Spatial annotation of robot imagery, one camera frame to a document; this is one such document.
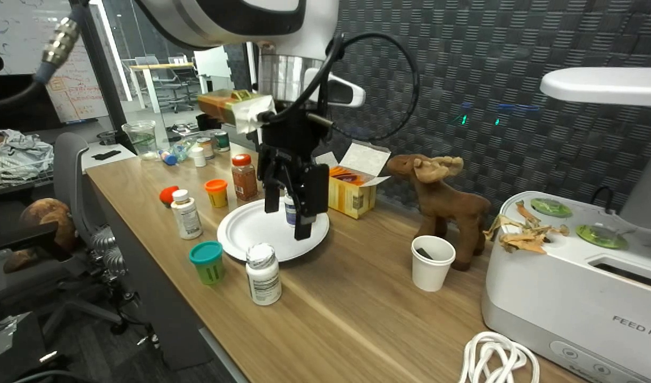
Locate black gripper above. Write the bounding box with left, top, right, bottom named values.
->
left=257, top=111, right=332, bottom=241

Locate white pill bottle blue label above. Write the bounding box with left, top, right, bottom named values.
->
left=282, top=193, right=296, bottom=225

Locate spice jar orange lid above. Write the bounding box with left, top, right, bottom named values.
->
left=232, top=153, right=257, bottom=201

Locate white paper plate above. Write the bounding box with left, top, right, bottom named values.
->
left=216, top=201, right=329, bottom=261

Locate small white pill bottle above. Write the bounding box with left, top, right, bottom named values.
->
left=245, top=243, right=280, bottom=306

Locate white pill bottle front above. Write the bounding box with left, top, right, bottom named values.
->
left=169, top=189, right=202, bottom=239

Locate yellow tub orange lid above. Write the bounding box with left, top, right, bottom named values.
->
left=204, top=179, right=227, bottom=209

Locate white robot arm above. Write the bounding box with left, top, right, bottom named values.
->
left=136, top=0, right=341, bottom=241

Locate red strawberry toy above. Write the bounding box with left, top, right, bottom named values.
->
left=160, top=186, right=178, bottom=207

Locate brown plush toy on chair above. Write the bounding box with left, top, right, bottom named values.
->
left=3, top=198, right=76, bottom=274

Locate yellow open cardboard box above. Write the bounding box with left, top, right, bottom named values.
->
left=315, top=141, right=390, bottom=220

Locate white paper cup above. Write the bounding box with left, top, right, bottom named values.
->
left=411, top=234, right=454, bottom=291

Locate brown plush moose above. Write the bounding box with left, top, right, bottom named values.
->
left=385, top=153, right=490, bottom=270

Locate black office chair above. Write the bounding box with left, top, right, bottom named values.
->
left=0, top=129, right=157, bottom=358

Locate white planter appliance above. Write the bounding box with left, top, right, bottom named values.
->
left=481, top=192, right=651, bottom=383

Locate white coiled cable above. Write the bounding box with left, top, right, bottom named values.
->
left=457, top=331, right=541, bottom=383

